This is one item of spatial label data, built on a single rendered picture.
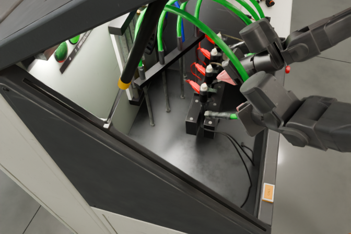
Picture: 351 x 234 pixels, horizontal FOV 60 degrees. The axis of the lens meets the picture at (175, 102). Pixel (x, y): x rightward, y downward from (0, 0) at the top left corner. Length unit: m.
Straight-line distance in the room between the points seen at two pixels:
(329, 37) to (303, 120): 0.28
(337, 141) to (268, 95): 0.13
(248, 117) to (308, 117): 0.18
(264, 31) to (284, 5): 0.78
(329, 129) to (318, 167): 1.67
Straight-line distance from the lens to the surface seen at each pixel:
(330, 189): 2.12
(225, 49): 0.65
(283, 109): 0.56
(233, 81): 0.83
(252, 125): 0.68
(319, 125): 0.51
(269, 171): 0.98
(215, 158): 1.11
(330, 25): 0.75
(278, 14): 1.46
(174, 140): 1.15
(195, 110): 1.04
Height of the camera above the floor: 1.81
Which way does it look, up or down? 52 degrees down
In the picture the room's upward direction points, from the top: 5 degrees counter-clockwise
